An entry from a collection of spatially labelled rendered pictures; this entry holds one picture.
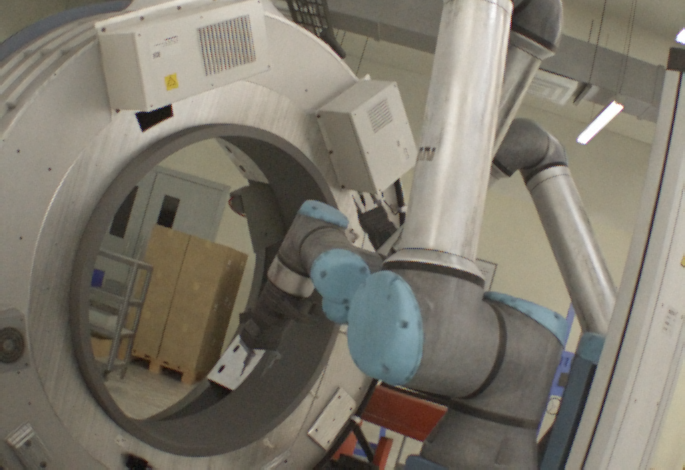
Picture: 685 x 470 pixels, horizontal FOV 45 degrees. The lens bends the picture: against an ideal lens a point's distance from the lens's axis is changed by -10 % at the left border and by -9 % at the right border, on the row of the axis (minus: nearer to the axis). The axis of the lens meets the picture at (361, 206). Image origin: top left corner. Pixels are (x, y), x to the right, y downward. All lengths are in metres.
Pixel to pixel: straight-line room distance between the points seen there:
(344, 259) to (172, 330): 7.26
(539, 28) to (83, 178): 1.01
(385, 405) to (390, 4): 4.71
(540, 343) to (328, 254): 0.40
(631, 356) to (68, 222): 1.19
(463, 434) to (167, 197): 10.24
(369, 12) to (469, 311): 6.16
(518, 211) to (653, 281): 9.83
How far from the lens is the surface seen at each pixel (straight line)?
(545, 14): 1.50
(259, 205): 2.64
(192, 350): 8.67
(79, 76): 1.92
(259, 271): 2.83
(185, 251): 8.71
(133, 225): 11.53
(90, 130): 1.94
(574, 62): 7.34
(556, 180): 2.10
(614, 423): 1.40
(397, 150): 2.38
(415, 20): 7.29
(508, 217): 11.18
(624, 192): 11.52
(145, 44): 1.81
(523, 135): 2.04
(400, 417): 3.09
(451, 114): 1.31
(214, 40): 1.91
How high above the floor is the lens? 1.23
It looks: 6 degrees up
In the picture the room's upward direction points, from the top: 16 degrees clockwise
